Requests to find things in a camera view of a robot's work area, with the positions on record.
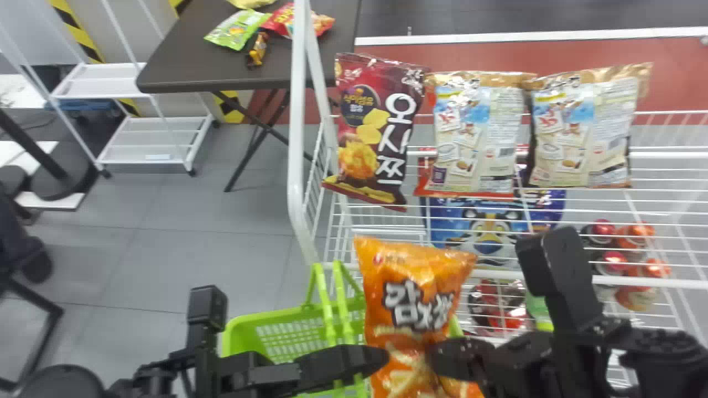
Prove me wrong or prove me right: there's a yellow snack packet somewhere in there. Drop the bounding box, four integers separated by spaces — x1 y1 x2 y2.
226 0 278 11

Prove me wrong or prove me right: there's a black chair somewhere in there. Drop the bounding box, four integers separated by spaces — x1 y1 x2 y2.
0 181 65 391

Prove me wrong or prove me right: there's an orange snack packet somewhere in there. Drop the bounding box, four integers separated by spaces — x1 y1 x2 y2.
353 236 485 398

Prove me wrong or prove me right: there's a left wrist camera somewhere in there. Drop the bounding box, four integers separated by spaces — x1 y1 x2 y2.
186 285 229 398

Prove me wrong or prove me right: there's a red noodle cup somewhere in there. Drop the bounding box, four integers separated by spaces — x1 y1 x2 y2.
467 279 528 338

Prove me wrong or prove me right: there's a dark side table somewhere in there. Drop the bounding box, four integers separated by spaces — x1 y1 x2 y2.
136 0 363 193

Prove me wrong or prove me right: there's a green snack packet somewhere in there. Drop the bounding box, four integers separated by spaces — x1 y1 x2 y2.
203 8 273 52

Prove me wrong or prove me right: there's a green basket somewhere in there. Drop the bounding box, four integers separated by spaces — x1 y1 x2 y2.
220 261 465 398

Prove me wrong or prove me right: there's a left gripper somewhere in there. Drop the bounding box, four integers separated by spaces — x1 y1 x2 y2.
218 345 391 398

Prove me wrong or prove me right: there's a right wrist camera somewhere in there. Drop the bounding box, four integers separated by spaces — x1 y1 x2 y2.
515 225 605 354

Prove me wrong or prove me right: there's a dark red snack packet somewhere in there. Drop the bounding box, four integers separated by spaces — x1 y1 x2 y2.
321 52 431 213

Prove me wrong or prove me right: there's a red can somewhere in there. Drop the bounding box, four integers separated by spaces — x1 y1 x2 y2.
613 284 659 312
596 250 629 276
580 219 616 247
616 221 657 250
630 258 672 279

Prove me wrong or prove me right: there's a white wire rack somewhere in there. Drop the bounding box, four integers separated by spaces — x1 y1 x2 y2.
287 0 708 389

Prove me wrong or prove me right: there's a small brown snack packet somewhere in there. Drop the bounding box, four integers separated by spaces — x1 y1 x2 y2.
246 32 270 69

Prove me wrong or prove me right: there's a green bottle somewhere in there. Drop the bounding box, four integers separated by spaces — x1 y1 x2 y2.
524 292 554 333

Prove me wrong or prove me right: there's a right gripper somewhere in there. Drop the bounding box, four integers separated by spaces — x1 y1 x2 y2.
425 331 560 398

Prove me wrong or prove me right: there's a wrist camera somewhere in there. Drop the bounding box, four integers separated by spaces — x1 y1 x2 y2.
186 285 229 398
515 225 605 354

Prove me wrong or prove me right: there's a yellow black striped post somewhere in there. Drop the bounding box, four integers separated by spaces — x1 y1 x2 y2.
47 0 140 118

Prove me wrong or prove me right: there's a gold snack packet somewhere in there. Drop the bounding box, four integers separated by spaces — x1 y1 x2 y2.
522 62 654 190
423 70 537 195

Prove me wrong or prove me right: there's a blue cereal bag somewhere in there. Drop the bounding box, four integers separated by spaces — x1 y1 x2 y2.
422 187 568 267

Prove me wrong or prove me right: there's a white shelf trolley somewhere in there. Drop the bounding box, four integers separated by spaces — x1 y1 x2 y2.
0 0 216 178

